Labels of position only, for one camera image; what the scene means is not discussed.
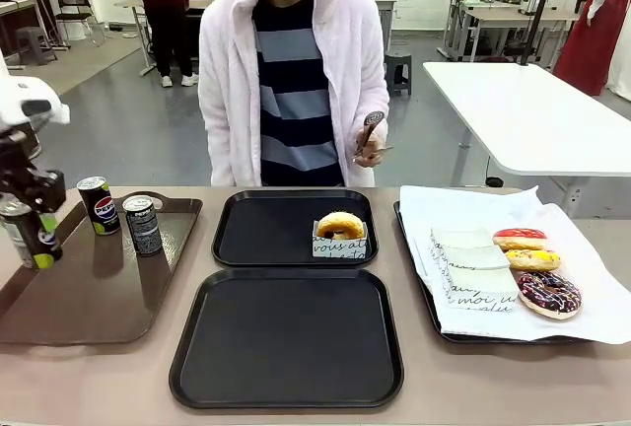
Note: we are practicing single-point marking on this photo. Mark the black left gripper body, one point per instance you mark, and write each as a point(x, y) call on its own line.
point(34, 184)

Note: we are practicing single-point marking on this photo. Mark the black Pepsi can with lime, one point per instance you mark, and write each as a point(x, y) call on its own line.
point(22, 238)

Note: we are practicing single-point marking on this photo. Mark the dark metal tongs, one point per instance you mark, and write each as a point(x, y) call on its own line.
point(373, 118)

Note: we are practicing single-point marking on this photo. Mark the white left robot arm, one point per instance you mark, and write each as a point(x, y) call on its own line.
point(29, 95)

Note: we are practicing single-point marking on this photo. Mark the person's left forearm pink sleeve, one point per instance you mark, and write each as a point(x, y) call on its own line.
point(367, 76)

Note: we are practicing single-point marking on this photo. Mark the person's right forearm pink sleeve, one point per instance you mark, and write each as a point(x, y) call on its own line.
point(222, 115)

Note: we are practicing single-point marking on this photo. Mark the person's left hand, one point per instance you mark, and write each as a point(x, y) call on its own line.
point(374, 147)

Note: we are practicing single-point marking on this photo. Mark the black Pepsi can logo facing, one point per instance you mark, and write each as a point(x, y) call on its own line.
point(101, 206)

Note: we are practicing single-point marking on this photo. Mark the black Pepsi can text facing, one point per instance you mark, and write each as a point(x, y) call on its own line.
point(143, 229)

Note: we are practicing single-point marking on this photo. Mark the grey plastic stool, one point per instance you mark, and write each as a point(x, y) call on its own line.
point(34, 44)

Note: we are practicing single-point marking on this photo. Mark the black office chair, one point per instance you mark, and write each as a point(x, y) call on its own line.
point(74, 7)

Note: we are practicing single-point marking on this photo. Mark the beige work desk white legs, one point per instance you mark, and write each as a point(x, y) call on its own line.
point(135, 26)

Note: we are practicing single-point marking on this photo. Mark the bystander in dark red top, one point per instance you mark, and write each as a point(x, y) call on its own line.
point(165, 12)

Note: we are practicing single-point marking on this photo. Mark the small black plastic tray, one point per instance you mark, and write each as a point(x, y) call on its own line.
point(266, 229)

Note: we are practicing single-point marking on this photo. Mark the large black plastic tray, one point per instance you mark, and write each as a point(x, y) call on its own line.
point(286, 337)

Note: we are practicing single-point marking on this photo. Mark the person in pink jacket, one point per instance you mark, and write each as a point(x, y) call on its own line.
point(296, 100)

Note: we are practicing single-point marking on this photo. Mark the plain glazed donut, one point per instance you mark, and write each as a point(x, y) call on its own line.
point(328, 225)

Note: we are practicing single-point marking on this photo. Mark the printed paper box with donut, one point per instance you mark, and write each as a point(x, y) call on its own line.
point(340, 248)

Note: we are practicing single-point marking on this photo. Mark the black tray under paper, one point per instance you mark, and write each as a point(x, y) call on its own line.
point(419, 268)

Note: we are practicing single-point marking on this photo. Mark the dark plastic stool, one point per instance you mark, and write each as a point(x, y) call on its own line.
point(398, 71)

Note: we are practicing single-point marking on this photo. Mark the empty printed paper box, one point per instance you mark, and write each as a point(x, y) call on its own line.
point(475, 258)
point(463, 237)
point(483, 288)

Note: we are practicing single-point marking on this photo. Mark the red iced donut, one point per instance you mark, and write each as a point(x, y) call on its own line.
point(520, 237)

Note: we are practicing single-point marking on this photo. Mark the yellow sprinkled donut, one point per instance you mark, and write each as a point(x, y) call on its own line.
point(535, 259)

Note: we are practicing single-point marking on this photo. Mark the beige lab desk with items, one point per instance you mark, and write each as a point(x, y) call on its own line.
point(498, 21)

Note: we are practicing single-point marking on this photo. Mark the white table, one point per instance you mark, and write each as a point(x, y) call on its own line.
point(532, 115)

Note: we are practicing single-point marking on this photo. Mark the chocolate sprinkled donut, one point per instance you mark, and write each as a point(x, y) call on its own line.
point(562, 300)

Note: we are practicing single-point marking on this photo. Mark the black tripod stand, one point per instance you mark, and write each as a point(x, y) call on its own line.
point(539, 7)

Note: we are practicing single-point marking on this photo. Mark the white paper-lined tray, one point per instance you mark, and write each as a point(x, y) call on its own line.
point(591, 258)

